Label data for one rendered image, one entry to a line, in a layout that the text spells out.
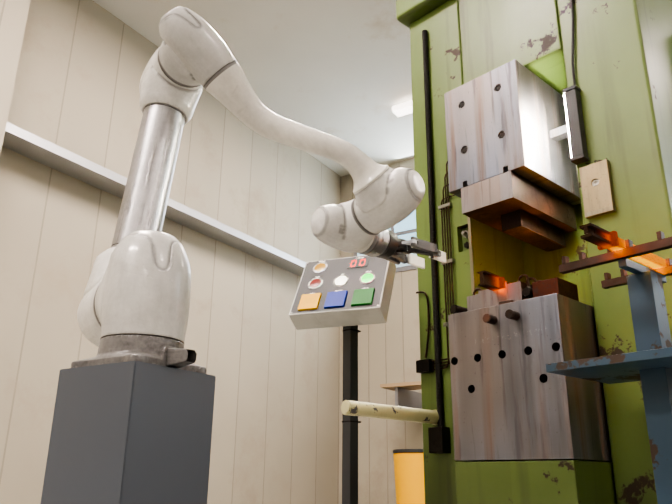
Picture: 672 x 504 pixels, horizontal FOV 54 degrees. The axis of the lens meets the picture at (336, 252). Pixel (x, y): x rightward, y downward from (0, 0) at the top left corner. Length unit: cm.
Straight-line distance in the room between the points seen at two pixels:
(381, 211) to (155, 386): 64
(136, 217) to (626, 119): 149
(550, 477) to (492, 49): 156
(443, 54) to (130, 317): 194
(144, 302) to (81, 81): 399
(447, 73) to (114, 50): 327
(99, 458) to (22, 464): 324
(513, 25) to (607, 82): 50
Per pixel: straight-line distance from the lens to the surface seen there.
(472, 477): 205
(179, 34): 160
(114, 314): 126
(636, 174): 218
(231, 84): 158
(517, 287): 209
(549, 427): 192
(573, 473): 189
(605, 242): 162
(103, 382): 121
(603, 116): 230
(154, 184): 157
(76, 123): 500
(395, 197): 148
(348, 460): 233
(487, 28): 275
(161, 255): 128
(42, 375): 449
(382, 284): 230
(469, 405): 206
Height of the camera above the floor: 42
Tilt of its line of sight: 19 degrees up
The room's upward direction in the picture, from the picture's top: 1 degrees clockwise
